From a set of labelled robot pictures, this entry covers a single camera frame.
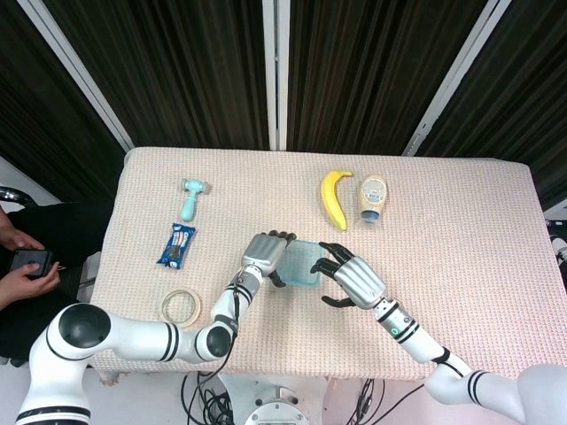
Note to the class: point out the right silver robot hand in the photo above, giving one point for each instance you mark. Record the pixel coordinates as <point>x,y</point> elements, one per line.
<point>359,281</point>

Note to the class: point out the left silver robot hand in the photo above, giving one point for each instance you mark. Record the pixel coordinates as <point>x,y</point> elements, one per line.
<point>264,251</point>

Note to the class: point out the blue rimmed transparent lid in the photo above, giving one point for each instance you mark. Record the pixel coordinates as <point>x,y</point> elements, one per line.
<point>301,263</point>

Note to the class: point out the clear plastic container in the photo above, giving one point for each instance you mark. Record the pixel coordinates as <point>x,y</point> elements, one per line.
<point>297,275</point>

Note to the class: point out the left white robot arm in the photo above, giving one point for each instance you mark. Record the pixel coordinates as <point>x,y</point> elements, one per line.
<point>133,338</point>

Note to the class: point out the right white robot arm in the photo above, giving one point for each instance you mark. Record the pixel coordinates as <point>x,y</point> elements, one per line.
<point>425,345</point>

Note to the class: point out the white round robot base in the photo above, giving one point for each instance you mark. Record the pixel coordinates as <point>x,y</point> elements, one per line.
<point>274,403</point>

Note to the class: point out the yellow banana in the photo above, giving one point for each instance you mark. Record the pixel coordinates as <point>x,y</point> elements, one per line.
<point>332,199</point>

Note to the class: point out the mayonnaise squeeze bottle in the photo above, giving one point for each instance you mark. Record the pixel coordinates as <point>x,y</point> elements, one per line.
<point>374,195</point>

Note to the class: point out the teal toy hammer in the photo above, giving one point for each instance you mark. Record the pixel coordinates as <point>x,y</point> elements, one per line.
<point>190,203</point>

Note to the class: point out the blue Oreo cookie packet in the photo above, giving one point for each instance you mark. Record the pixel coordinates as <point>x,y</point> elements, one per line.
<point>176,245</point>

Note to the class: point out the pink waffle weave tablecloth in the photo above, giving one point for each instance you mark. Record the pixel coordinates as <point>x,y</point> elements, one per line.
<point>443,248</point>

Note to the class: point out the beige masking tape roll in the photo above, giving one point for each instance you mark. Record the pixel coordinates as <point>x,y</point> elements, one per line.
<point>165,310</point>

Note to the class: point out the black clothed person body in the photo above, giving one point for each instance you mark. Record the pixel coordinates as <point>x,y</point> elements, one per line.
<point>66,230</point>

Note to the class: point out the black pleated curtain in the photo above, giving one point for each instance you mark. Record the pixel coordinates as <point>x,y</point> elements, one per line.
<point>190,66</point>

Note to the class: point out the black smartphone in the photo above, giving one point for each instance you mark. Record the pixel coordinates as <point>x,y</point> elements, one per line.
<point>31,261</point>

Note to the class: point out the person hand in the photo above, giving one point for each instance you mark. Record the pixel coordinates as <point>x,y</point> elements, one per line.
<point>22,285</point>
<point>13,232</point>

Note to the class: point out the white frame post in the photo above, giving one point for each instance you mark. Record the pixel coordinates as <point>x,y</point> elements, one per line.
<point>452,88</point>
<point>275,75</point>
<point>84,84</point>

